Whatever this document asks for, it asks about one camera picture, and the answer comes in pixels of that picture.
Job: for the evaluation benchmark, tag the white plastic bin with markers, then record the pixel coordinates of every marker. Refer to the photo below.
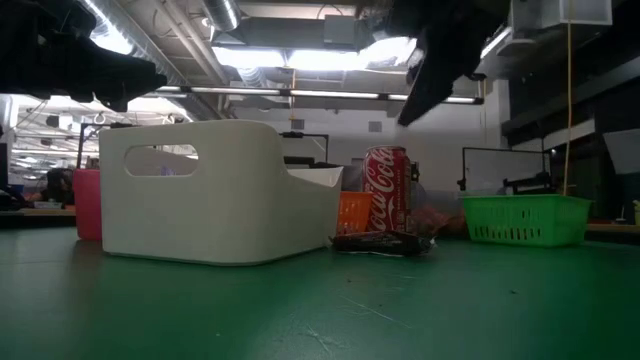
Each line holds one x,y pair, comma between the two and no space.
225,200

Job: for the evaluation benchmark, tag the long ceiling light bar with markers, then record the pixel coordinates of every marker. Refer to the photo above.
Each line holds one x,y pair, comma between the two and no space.
325,93

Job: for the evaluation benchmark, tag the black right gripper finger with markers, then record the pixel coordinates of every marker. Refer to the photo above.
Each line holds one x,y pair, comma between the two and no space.
430,85

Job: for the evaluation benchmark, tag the red Coca-Cola can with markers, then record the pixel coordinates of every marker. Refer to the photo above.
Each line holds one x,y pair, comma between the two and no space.
387,187

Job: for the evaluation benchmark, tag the red plastic bin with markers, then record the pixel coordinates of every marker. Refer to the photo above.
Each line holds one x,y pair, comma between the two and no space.
87,205

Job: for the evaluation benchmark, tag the silver round air duct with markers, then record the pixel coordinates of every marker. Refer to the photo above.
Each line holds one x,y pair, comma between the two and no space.
222,15

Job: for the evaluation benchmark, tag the person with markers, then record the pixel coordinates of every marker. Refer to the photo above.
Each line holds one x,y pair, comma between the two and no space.
60,186

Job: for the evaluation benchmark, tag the orange plastic basket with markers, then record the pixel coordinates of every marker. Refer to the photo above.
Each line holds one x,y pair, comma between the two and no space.
354,212

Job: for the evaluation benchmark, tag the grey board panel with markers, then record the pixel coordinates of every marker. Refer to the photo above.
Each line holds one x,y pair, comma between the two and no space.
625,150

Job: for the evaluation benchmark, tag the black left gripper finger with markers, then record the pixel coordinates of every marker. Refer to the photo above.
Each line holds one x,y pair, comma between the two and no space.
132,80

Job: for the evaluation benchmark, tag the dark brown candy bar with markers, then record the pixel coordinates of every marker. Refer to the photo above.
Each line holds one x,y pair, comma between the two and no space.
382,243

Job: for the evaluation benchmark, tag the grey ceiling box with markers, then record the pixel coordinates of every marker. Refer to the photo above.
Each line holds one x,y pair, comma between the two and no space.
340,31

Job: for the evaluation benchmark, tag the grey translucent plastic bin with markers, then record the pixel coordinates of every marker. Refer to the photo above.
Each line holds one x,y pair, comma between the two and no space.
437,200

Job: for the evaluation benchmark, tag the green plastic basket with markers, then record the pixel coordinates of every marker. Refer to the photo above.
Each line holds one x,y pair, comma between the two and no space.
525,220

